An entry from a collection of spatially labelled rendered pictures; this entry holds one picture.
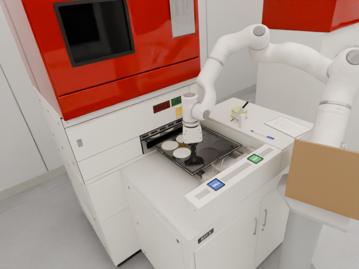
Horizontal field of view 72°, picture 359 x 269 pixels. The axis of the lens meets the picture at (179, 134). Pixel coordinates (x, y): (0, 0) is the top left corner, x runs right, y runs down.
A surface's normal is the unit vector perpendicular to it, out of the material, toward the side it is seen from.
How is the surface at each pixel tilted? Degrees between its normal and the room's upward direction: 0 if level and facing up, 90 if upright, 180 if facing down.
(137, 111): 90
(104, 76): 90
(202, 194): 0
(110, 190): 90
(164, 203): 0
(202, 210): 90
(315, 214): 0
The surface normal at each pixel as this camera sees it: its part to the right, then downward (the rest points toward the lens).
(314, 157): -0.55, 0.46
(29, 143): 0.62, 0.36
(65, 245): -0.08, -0.86
